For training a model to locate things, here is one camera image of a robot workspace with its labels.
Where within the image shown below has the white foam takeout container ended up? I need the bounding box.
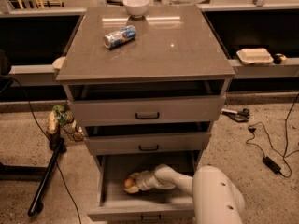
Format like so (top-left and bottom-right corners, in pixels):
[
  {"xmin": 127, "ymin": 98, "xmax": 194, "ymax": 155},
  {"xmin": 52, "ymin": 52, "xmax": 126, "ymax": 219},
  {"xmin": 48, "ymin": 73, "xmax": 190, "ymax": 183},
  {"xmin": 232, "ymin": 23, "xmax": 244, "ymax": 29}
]
[{"xmin": 236, "ymin": 48, "xmax": 273, "ymax": 64}]

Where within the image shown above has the small black yellow object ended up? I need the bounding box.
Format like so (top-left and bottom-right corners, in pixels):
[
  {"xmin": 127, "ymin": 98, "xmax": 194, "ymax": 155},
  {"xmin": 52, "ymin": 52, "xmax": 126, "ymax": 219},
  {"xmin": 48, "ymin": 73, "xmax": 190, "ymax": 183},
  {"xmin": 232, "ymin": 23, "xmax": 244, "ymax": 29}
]
[{"xmin": 273, "ymin": 53, "xmax": 287, "ymax": 64}]

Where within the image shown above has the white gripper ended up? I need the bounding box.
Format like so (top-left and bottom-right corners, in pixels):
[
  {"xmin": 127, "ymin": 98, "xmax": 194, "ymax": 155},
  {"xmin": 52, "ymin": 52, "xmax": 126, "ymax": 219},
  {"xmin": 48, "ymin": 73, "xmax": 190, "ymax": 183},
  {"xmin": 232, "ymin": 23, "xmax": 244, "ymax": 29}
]
[{"xmin": 124, "ymin": 171, "xmax": 159, "ymax": 194}]

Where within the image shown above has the orange fruit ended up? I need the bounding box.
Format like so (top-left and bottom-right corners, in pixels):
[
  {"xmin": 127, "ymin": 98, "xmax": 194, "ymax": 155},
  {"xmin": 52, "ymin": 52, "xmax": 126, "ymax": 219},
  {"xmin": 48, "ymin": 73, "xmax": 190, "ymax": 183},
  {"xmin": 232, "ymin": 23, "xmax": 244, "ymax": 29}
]
[{"xmin": 124, "ymin": 178, "xmax": 135, "ymax": 188}]

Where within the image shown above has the grey drawer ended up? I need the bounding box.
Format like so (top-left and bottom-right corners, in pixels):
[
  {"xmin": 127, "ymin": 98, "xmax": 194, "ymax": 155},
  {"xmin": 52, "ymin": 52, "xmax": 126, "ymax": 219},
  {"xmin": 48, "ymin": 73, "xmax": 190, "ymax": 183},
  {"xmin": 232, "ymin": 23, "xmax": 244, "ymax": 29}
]
[
  {"xmin": 88, "ymin": 151, "xmax": 201, "ymax": 223},
  {"xmin": 66, "ymin": 79, "xmax": 232, "ymax": 127},
  {"xmin": 85, "ymin": 122, "xmax": 211, "ymax": 155}
]

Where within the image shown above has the grey drawer cabinet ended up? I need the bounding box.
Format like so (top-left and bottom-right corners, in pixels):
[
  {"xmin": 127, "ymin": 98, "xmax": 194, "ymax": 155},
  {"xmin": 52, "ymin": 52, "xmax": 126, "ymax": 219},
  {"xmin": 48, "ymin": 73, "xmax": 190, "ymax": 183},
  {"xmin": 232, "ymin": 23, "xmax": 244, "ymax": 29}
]
[{"xmin": 55, "ymin": 4, "xmax": 236, "ymax": 224}]

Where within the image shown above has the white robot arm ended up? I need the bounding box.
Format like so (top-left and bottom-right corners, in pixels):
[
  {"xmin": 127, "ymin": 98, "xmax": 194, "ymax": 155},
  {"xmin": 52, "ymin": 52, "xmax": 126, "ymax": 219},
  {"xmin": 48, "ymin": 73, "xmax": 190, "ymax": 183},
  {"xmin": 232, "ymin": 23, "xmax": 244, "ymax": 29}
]
[{"xmin": 124, "ymin": 164, "xmax": 245, "ymax": 224}]

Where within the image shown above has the grey bottom drawer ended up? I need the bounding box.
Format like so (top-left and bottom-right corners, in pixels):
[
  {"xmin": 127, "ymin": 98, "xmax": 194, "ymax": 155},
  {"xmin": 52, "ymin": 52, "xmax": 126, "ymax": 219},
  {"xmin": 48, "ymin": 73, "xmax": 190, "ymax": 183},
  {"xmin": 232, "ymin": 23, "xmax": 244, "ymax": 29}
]
[{"xmin": 88, "ymin": 151, "xmax": 201, "ymax": 223}]

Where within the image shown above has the grey middle drawer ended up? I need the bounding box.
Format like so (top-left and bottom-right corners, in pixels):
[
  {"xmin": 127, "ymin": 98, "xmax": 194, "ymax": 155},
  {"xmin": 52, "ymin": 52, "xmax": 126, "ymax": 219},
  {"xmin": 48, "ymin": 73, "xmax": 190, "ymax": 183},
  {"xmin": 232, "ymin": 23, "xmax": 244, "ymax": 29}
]
[{"xmin": 85, "ymin": 122, "xmax": 211, "ymax": 155}]

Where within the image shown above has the wire basket with toy fruit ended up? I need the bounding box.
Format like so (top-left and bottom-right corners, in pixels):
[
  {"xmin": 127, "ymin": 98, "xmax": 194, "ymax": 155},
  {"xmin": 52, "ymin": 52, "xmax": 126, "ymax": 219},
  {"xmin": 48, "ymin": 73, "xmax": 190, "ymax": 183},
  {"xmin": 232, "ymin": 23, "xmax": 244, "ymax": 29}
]
[{"xmin": 48, "ymin": 105, "xmax": 84, "ymax": 142}]

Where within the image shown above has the small white dish on rail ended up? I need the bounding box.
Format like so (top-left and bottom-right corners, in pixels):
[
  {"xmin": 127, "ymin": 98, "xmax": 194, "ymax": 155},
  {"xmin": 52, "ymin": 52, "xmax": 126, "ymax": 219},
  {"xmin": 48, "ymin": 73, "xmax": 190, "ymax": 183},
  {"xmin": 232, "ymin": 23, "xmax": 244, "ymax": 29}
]
[{"xmin": 52, "ymin": 56, "xmax": 65, "ymax": 70}]

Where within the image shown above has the blue silver soda can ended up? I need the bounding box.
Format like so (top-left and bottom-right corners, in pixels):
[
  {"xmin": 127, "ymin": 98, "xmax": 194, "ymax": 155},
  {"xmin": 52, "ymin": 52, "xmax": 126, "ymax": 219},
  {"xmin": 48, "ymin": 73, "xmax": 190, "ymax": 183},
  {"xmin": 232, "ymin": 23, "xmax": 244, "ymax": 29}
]
[{"xmin": 103, "ymin": 25, "xmax": 136, "ymax": 49}]

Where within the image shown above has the thin black floor cable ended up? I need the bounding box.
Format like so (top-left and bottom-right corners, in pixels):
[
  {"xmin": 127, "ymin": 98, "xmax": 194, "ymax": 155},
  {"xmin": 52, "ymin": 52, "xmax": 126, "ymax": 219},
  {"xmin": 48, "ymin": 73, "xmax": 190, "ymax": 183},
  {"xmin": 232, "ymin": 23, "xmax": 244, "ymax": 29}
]
[{"xmin": 0, "ymin": 75, "xmax": 82, "ymax": 224}]

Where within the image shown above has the white ceramic bowl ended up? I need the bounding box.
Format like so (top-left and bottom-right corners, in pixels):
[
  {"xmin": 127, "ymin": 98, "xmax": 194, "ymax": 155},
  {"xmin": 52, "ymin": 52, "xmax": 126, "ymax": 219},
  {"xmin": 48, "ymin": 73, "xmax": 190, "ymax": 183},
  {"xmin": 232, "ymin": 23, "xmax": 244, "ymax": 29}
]
[{"xmin": 123, "ymin": 0, "xmax": 150, "ymax": 18}]

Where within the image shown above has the black metal stand leg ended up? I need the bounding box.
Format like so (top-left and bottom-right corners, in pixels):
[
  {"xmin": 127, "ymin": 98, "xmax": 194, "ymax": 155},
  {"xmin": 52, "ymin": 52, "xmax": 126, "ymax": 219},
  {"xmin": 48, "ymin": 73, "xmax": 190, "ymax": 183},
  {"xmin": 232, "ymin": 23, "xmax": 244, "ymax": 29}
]
[{"xmin": 27, "ymin": 138, "xmax": 64, "ymax": 217}]

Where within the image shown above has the grey top drawer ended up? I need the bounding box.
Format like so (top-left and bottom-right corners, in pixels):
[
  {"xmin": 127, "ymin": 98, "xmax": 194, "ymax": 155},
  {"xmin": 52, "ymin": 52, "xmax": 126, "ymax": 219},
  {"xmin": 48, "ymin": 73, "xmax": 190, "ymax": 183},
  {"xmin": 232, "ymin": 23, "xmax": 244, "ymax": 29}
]
[{"xmin": 66, "ymin": 79, "xmax": 232, "ymax": 127}]

